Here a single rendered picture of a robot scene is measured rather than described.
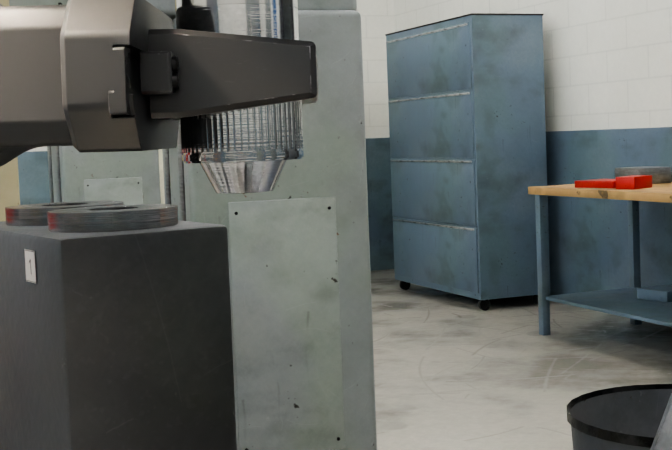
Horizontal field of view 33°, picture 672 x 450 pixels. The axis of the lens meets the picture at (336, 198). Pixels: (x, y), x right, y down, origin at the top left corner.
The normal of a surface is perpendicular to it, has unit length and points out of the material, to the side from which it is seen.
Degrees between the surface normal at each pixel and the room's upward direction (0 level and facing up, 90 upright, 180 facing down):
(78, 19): 45
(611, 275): 90
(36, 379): 90
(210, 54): 90
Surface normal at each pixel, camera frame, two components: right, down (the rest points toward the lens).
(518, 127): 0.37, 0.04
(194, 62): 0.00, 0.06
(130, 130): 0.02, 0.74
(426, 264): -0.93, 0.06
